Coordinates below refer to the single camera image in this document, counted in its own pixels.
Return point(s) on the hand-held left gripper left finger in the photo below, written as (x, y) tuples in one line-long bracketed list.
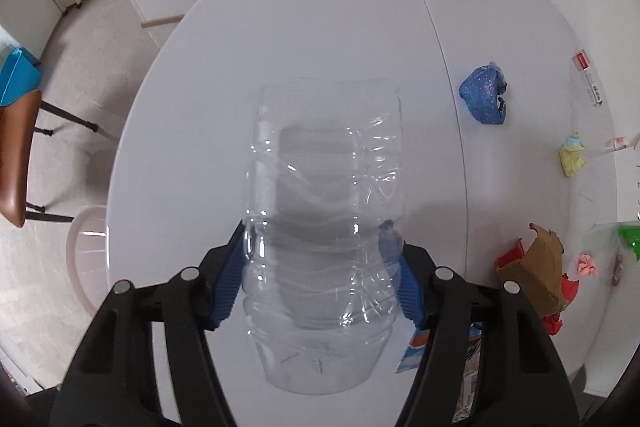
[(226, 289)]

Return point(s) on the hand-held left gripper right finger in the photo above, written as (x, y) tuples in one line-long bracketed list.
[(408, 294)]

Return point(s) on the clear plastic bottle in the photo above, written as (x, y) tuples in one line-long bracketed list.
[(320, 187)]

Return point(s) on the white plastic bin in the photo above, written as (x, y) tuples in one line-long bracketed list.
[(87, 252)]

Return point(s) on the pink paper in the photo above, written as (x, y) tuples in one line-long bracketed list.
[(588, 266)]

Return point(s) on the yellow paper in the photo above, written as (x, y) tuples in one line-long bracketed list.
[(572, 157)]

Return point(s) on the blue white snack wrapper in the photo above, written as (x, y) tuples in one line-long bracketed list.
[(409, 354)]

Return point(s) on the torn brown cardboard piece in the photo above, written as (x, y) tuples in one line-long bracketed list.
[(540, 272)]

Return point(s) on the red crumpled paper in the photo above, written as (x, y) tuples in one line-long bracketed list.
[(564, 299)]

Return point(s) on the clear plastic bag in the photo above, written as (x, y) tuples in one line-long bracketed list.
[(602, 239)]

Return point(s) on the small red label packet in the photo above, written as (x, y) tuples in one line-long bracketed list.
[(616, 271)]

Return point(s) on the blue crumpled wrapper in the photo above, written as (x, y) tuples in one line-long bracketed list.
[(481, 96)]

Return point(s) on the green plastic wrapper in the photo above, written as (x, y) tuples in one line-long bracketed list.
[(631, 241)]

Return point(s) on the brown wooden chair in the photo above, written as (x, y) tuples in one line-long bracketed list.
[(17, 157)]

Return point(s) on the red and white carton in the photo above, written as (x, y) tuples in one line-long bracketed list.
[(588, 76)]

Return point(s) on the blue storage box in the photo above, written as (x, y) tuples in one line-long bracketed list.
[(16, 74)]

